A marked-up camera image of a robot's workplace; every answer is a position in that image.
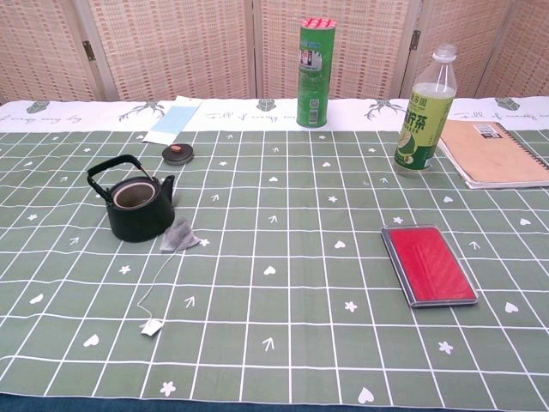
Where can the black teapot lid brown knob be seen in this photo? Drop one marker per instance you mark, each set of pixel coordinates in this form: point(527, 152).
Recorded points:
point(176, 154)

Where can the green tea plastic bottle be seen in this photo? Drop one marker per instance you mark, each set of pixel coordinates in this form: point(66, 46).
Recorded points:
point(418, 129)

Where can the green checked tablecloth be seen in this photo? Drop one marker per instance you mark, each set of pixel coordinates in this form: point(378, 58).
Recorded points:
point(300, 279)

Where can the green cylindrical can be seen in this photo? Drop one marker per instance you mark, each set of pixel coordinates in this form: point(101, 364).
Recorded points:
point(315, 86)

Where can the blue white paper packet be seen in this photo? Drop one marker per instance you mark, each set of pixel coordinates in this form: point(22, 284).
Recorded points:
point(171, 122)

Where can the red flat case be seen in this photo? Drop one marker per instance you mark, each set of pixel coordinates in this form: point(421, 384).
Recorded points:
point(431, 266)

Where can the woven bamboo folding screen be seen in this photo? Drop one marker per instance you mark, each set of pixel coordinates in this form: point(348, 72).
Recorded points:
point(171, 43)

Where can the dark screen hinge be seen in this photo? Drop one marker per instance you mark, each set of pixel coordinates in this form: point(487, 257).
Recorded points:
point(415, 39)

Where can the brown spiral notebook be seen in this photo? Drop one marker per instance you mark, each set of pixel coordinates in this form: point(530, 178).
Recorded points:
point(493, 156)

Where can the brass screen hinge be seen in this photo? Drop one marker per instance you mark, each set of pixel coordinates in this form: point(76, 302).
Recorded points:
point(88, 50)

